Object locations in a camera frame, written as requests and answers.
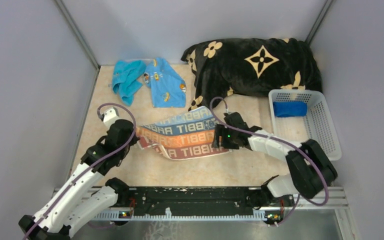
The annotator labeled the grey orange printed cloth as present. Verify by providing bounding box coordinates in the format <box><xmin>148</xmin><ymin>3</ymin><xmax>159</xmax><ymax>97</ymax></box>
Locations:
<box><xmin>136</xmin><ymin>106</ymin><xmax>230</xmax><ymax>161</ymax></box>

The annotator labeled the dark blue towel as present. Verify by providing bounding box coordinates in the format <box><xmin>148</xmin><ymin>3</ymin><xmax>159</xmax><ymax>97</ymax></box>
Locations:
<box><xmin>272</xmin><ymin>101</ymin><xmax>308</xmax><ymax>118</ymax></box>

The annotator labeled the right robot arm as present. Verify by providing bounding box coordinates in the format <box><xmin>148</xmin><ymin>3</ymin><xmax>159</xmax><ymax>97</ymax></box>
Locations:
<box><xmin>212</xmin><ymin>112</ymin><xmax>338</xmax><ymax>206</ymax></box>

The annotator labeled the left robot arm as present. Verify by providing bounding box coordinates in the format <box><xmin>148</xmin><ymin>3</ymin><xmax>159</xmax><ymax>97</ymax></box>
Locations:
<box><xmin>18</xmin><ymin>119</ymin><xmax>138</xmax><ymax>240</ymax></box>

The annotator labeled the teal small cloth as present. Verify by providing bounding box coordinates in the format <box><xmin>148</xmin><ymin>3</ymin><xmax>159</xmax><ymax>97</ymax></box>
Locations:
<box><xmin>111</xmin><ymin>60</ymin><xmax>146</xmax><ymax>106</ymax></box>

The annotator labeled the light blue printed towel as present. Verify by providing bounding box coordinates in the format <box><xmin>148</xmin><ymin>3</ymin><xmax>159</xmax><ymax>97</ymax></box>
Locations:
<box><xmin>143</xmin><ymin>57</ymin><xmax>187</xmax><ymax>108</ymax></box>

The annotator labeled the black floral plush blanket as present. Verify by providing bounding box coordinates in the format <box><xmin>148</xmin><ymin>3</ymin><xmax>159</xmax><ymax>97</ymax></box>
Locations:
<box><xmin>181</xmin><ymin>38</ymin><xmax>323</xmax><ymax>111</ymax></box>

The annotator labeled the white plastic basket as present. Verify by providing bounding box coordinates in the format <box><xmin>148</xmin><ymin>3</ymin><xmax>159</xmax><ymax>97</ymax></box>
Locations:
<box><xmin>268</xmin><ymin>89</ymin><xmax>342</xmax><ymax>161</ymax></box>

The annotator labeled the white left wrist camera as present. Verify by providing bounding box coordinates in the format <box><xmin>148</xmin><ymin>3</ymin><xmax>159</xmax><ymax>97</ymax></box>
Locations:
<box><xmin>102</xmin><ymin>107</ymin><xmax>120</xmax><ymax>129</ymax></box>

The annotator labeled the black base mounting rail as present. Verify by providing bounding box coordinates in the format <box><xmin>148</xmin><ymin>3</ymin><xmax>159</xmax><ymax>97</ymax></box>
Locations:
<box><xmin>92</xmin><ymin>185</ymin><xmax>296</xmax><ymax>223</ymax></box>

